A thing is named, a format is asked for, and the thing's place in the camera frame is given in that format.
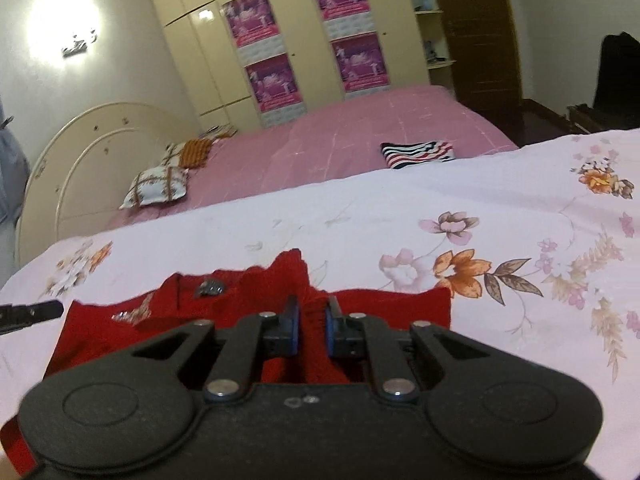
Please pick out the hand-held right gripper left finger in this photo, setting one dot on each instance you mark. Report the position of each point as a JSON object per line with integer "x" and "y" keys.
{"x": 294, "y": 327}

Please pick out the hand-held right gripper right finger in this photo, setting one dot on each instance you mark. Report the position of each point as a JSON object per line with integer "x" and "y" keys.
{"x": 331, "y": 330}

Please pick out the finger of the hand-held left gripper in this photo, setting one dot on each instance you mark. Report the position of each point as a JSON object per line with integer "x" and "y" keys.
{"x": 30, "y": 314}

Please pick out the red sequined sweater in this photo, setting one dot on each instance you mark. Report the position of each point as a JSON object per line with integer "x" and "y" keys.
{"x": 425, "y": 307}

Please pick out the white floral bed sheet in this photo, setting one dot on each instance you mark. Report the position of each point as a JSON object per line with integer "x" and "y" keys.
{"x": 350, "y": 225}

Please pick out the grey-blue curtain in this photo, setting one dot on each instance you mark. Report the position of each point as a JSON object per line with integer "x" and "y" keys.
{"x": 12, "y": 170}

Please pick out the cream arched headboard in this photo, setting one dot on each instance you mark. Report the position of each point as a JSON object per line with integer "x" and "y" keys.
{"x": 75, "y": 160}

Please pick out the white checked pillow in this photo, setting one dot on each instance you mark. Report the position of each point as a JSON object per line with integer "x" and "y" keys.
{"x": 155, "y": 187}
{"x": 173, "y": 155}

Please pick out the striped folded cloth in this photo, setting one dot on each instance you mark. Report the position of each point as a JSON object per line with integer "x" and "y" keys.
{"x": 417, "y": 155}

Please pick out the pink bed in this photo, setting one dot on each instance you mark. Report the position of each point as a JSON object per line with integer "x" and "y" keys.
{"x": 350, "y": 135}

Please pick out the orange patterned pillow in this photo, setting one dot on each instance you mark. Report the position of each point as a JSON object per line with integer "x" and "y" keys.
{"x": 197, "y": 152}

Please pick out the cream wardrobe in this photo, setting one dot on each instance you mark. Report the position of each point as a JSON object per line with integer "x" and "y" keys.
{"x": 295, "y": 40}

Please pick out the cream corner shelf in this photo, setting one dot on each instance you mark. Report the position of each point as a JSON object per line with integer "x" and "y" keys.
{"x": 425, "y": 25}

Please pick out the brown wooden door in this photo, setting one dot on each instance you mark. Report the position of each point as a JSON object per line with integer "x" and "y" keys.
{"x": 475, "y": 35}

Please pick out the black hanging garment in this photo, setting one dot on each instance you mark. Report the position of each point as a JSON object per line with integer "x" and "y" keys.
{"x": 620, "y": 75}

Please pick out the wall lamp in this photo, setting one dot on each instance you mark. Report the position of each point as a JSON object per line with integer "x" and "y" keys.
{"x": 79, "y": 45}

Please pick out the wooden bed frame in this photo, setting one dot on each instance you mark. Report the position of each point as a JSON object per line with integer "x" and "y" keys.
{"x": 590, "y": 119}

